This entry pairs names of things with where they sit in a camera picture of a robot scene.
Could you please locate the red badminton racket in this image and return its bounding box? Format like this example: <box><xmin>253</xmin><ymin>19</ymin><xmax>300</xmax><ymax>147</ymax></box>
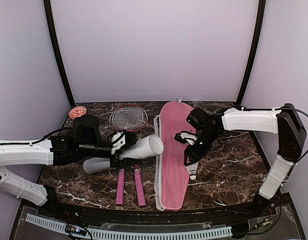
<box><xmin>111</xmin><ymin>104</ymin><xmax>149</xmax><ymax>207</ymax></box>
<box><xmin>109</xmin><ymin>103</ymin><xmax>148</xmax><ymax>206</ymax></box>

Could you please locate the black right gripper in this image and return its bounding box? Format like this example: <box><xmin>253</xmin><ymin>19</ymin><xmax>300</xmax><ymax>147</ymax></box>
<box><xmin>184</xmin><ymin>129</ymin><xmax>220</xmax><ymax>166</ymax></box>

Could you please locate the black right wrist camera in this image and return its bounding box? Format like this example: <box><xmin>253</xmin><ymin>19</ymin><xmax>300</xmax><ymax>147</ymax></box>
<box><xmin>186</xmin><ymin>107</ymin><xmax>208</xmax><ymax>131</ymax></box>

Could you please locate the black frame post left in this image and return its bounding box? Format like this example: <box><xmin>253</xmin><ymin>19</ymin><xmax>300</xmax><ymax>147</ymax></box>
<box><xmin>43</xmin><ymin>0</ymin><xmax>76</xmax><ymax>107</ymax></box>

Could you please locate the red patterned bowl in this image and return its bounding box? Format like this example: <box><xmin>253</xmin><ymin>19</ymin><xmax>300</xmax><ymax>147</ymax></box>
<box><xmin>69</xmin><ymin>106</ymin><xmax>87</xmax><ymax>120</ymax></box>

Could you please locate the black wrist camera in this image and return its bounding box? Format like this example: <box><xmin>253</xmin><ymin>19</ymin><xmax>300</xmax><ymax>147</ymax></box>
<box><xmin>71</xmin><ymin>114</ymin><xmax>101</xmax><ymax>146</ymax></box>
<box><xmin>186</xmin><ymin>107</ymin><xmax>208</xmax><ymax>131</ymax></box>

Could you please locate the white cable duct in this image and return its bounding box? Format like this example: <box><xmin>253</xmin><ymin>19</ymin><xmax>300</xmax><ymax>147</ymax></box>
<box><xmin>25</xmin><ymin>213</ymin><xmax>232</xmax><ymax>240</ymax></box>

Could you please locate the red badminton racket left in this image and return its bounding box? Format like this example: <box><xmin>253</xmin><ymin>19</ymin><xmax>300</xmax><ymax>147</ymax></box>
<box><xmin>109</xmin><ymin>103</ymin><xmax>148</xmax><ymax>206</ymax></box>

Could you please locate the black frame post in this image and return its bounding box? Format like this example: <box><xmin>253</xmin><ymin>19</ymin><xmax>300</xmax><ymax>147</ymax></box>
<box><xmin>43</xmin><ymin>0</ymin><xmax>76</xmax><ymax>107</ymax></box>
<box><xmin>235</xmin><ymin>0</ymin><xmax>266</xmax><ymax>105</ymax></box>

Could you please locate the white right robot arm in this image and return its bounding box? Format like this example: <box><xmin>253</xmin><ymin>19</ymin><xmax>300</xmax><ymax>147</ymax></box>
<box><xmin>174</xmin><ymin>103</ymin><xmax>306</xmax><ymax>217</ymax></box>

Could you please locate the black table front rail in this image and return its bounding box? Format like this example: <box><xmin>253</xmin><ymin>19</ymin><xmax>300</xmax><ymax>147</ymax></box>
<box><xmin>51</xmin><ymin>202</ymin><xmax>269</xmax><ymax>225</ymax></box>

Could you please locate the pink racket bag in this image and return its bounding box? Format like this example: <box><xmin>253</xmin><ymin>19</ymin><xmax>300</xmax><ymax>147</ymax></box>
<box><xmin>154</xmin><ymin>101</ymin><xmax>196</xmax><ymax>211</ymax></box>

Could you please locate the black frame post right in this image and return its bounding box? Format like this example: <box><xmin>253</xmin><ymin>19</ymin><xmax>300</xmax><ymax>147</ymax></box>
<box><xmin>235</xmin><ymin>0</ymin><xmax>266</xmax><ymax>105</ymax></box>

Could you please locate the white shuttlecock tube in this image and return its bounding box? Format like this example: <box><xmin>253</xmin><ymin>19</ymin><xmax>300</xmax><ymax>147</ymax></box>
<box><xmin>83</xmin><ymin>134</ymin><xmax>164</xmax><ymax>174</ymax></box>

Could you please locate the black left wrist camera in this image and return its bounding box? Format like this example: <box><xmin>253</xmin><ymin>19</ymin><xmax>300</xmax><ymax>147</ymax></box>
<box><xmin>71</xmin><ymin>114</ymin><xmax>101</xmax><ymax>146</ymax></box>

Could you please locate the white plastic shuttlecock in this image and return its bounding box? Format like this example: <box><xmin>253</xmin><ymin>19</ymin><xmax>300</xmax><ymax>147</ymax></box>
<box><xmin>186</xmin><ymin>162</ymin><xmax>199</xmax><ymax>180</ymax></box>

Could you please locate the red badminton racket right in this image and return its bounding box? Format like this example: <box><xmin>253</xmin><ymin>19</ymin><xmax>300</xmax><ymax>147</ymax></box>
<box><xmin>111</xmin><ymin>104</ymin><xmax>149</xmax><ymax>207</ymax></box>

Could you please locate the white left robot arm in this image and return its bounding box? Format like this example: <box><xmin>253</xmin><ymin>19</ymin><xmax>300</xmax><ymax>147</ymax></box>
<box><xmin>0</xmin><ymin>132</ymin><xmax>139</xmax><ymax>218</ymax></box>

